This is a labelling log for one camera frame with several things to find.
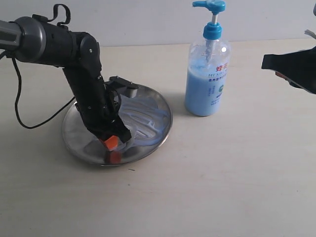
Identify smeared light blue paste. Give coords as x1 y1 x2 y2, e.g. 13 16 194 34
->
116 97 171 151

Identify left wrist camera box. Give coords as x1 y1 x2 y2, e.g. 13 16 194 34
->
105 76 139 98

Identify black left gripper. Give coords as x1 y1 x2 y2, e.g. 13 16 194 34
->
75 81 131 151

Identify round stainless steel plate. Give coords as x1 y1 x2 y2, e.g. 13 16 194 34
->
62 85 173 166

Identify blue lotion pump bottle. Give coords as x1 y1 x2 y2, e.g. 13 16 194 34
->
185 0 231 117

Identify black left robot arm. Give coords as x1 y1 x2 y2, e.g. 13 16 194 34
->
0 15 138 150

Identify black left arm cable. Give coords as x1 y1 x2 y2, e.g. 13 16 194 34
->
0 3 79 129

